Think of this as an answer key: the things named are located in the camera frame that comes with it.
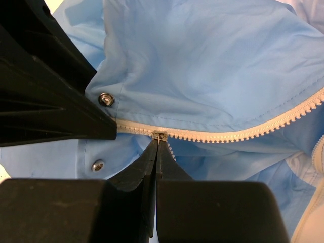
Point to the light blue zip jacket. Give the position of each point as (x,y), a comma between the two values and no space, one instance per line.
(237,86)

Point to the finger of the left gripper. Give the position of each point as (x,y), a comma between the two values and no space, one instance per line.
(43,81)

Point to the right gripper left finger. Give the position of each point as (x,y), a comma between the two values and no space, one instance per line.
(120,209)

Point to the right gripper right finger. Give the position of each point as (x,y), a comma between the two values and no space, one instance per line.
(212,211)

